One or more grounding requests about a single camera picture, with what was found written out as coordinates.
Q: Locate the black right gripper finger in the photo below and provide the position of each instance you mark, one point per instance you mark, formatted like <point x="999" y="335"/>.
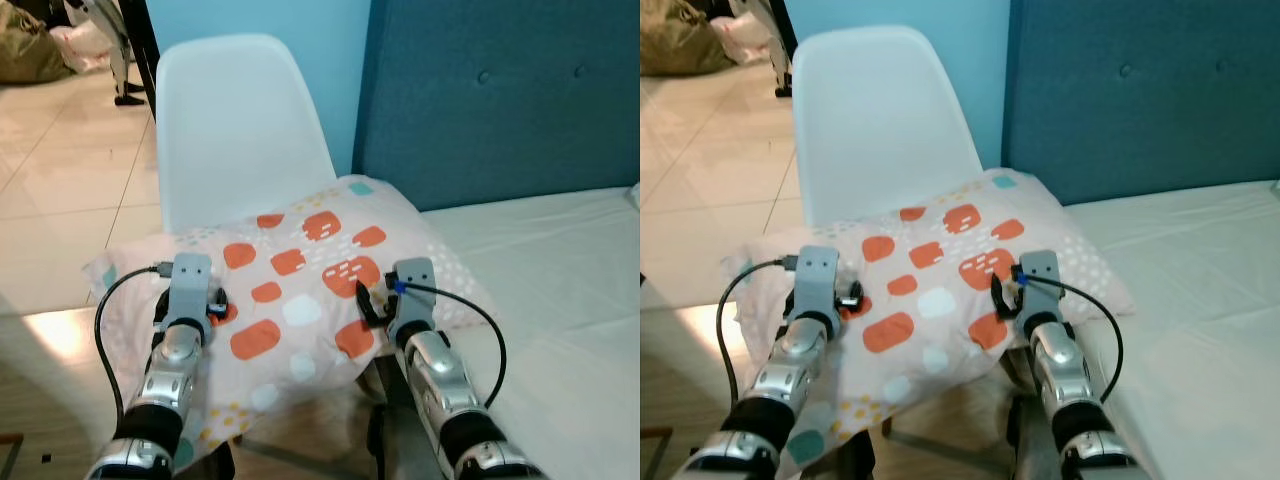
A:
<point x="1000" y="298"/>
<point x="366" y="305"/>

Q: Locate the blue padded headboard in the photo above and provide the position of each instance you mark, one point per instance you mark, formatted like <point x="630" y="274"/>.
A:
<point x="500" y="100"/>
<point x="1150" y="100"/>

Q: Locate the black furniture frame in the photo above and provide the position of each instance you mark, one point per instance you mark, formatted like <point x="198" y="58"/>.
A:
<point x="785" y="25"/>
<point x="142" y="50"/>

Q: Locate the grey robot leg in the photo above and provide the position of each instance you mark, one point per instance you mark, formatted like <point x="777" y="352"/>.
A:
<point x="218" y="465"/>
<point x="1025" y="440"/>
<point x="385" y="445"/>
<point x="845" y="460"/>

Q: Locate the light sheeted bed mattress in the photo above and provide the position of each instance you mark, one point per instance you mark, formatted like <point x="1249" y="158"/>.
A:
<point x="1200" y="300"/>
<point x="570" y="300"/>

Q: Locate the pink plastic bag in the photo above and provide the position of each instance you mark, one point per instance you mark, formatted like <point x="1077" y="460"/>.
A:
<point x="85" y="45"/>
<point x="740" y="40"/>

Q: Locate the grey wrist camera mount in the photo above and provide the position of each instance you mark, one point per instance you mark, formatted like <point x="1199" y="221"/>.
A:
<point x="415" y="305"/>
<point x="817" y="280"/>
<point x="188" y="285"/>
<point x="1042" y="295"/>

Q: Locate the grey robot left leg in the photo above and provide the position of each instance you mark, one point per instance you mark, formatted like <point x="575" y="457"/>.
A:
<point x="845" y="460"/>
<point x="218" y="465"/>

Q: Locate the pink pillow with orange patches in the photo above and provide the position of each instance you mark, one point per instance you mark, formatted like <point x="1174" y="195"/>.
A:
<point x="940" y="260"/>
<point x="300" y="270"/>

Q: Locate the olive cloth bag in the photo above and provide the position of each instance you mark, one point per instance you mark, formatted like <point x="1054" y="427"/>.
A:
<point x="675" y="45"/>
<point x="30" y="55"/>

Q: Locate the grey robot right leg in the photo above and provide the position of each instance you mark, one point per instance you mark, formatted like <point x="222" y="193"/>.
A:
<point x="385" y="445"/>
<point x="1025" y="440"/>

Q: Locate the white plastic chair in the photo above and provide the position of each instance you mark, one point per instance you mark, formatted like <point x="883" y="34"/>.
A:
<point x="880" y="120"/>
<point x="240" y="130"/>

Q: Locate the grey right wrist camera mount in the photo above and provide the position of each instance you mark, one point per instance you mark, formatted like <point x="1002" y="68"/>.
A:
<point x="415" y="305"/>
<point x="1042" y="295"/>

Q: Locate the white stand with black foot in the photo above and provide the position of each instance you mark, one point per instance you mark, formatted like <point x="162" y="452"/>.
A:
<point x="125" y="75"/>
<point x="781" y="75"/>

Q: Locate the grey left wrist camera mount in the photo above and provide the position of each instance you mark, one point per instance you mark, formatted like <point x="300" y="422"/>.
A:
<point x="817" y="280"/>
<point x="188" y="285"/>

